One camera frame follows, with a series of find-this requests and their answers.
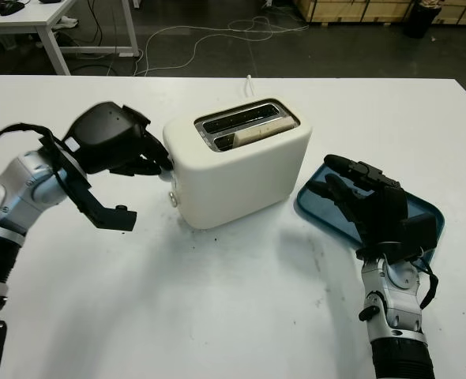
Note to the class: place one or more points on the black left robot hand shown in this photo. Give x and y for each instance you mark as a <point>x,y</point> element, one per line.
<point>102,134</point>

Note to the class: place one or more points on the black trash bin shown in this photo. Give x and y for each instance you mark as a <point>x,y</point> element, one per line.
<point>422,21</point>

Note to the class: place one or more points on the black computer mouse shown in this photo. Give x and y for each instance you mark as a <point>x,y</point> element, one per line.
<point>11,8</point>

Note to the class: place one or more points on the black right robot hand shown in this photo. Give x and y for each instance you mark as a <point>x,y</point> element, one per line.
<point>379,209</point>

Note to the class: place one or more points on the cream white two-slot toaster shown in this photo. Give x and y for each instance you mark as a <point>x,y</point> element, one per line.
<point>237,181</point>

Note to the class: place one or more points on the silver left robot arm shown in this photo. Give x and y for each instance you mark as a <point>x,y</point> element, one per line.
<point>16,189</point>

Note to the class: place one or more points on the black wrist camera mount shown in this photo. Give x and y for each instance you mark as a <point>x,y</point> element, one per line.
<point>416,233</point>
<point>114,217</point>

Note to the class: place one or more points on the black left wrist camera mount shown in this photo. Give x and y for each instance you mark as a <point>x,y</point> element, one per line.
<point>114,217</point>

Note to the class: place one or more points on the white sneaker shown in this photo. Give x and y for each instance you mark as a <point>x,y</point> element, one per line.
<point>66,23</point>

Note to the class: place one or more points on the white office desk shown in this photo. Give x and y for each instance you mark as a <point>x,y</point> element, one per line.
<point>39,16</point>

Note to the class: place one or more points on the black handheld device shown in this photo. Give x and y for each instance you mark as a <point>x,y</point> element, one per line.
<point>50,1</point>

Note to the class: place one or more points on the white bread slice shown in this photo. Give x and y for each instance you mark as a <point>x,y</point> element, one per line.
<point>256,134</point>

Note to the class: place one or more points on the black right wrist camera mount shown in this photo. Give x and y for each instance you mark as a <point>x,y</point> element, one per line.
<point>416,233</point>

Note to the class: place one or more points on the dark blue plastic tray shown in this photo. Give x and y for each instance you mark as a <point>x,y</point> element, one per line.
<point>320,215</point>

